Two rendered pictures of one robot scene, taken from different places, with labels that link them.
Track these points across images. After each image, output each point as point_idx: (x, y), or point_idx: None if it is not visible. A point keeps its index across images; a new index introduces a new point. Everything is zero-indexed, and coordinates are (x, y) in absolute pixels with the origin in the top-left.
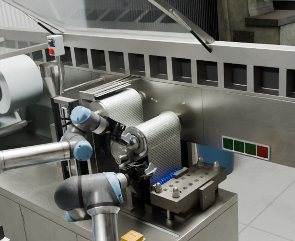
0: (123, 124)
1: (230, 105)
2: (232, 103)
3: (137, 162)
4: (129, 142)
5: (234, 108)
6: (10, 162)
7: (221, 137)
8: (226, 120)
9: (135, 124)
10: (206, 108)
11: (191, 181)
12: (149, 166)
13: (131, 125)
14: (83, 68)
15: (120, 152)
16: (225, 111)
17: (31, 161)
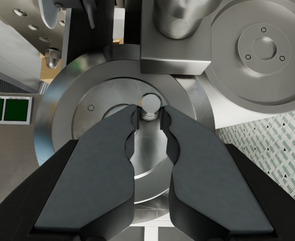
0: (260, 152)
1: (3, 189)
2: None
3: (54, 0)
4: (146, 127)
5: None
6: None
7: (29, 119)
8: (17, 156)
9: (232, 134)
10: None
11: (19, 4)
12: (39, 5)
13: (240, 134)
14: None
15: (252, 39)
16: (15, 175)
17: None
